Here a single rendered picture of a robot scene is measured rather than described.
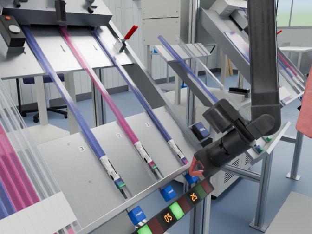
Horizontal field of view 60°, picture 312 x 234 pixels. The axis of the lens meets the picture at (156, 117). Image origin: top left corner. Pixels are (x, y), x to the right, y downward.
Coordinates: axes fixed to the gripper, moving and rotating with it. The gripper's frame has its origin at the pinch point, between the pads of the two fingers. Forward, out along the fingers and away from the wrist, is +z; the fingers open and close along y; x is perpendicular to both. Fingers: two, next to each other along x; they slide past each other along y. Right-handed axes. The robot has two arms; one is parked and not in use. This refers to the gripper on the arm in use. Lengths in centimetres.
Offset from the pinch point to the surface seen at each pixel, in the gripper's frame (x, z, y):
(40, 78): -78, 55, -8
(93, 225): -1.5, -0.5, 31.7
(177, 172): -1.8, -0.8, 5.7
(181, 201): 4.6, 2.3, 6.7
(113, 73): -230, 265, -277
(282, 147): 27, 68, -214
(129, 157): -10.9, 1.7, 14.3
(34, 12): -55, -3, 20
